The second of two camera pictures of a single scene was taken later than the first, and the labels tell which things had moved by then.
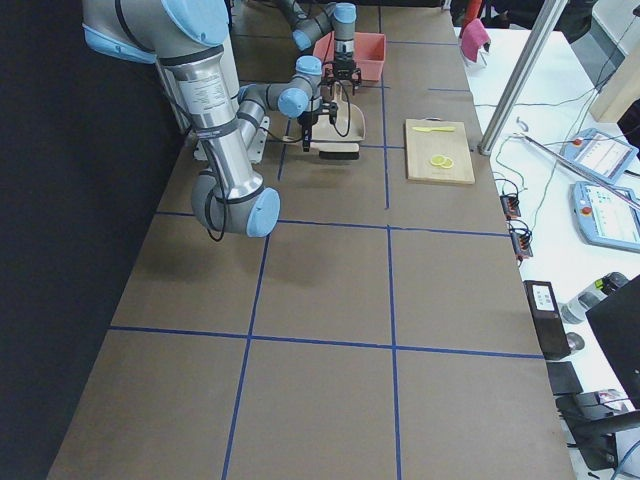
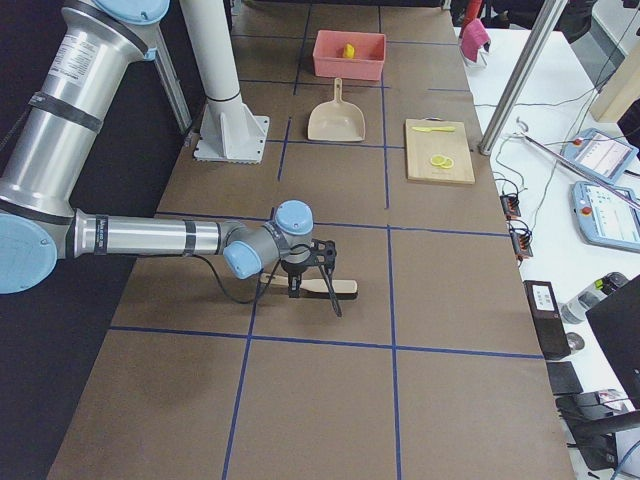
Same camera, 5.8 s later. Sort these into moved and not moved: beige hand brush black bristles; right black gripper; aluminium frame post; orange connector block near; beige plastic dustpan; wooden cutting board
Moved: right black gripper; beige hand brush black bristles
Not moved: orange connector block near; beige plastic dustpan; aluminium frame post; wooden cutting board
